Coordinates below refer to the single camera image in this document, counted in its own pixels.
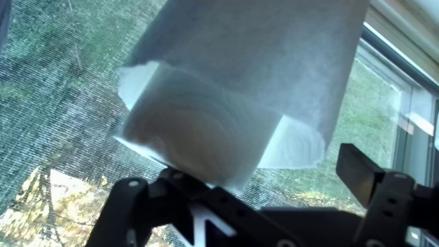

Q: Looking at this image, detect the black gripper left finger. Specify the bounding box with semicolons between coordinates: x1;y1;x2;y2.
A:
86;166;300;247

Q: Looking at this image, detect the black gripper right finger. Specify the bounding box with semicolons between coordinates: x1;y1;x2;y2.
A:
335;143;439;247

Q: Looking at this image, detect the white paper towel roll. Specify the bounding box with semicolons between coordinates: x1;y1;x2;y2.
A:
113;0;374;192

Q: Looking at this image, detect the white window frame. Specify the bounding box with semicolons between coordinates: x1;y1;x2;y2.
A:
360;0;439;187

